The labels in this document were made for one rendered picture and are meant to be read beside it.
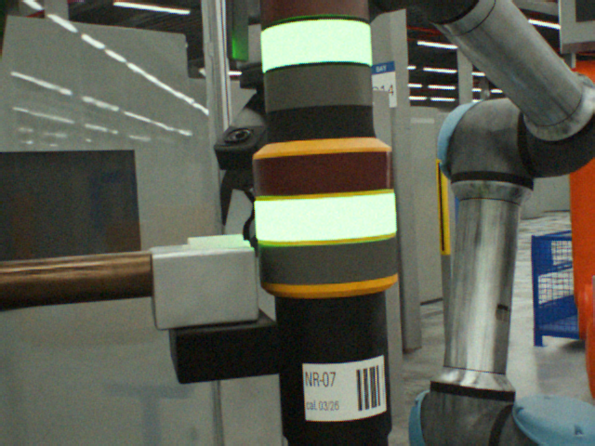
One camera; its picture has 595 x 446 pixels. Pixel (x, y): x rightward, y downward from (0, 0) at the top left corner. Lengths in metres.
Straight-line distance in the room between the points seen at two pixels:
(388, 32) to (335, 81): 6.96
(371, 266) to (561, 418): 0.83
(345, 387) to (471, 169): 0.91
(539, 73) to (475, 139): 0.21
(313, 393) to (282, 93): 0.09
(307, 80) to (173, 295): 0.07
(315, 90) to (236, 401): 0.09
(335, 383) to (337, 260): 0.04
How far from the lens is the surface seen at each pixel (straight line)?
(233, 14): 0.26
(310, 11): 0.24
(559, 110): 1.03
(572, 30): 4.20
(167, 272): 0.23
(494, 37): 0.90
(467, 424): 1.10
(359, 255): 0.23
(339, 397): 0.24
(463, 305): 1.13
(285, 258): 0.24
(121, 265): 0.24
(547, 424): 1.04
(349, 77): 0.24
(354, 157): 0.23
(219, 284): 0.23
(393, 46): 7.18
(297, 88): 0.24
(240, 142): 0.74
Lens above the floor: 1.57
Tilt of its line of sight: 3 degrees down
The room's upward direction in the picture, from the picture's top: 3 degrees counter-clockwise
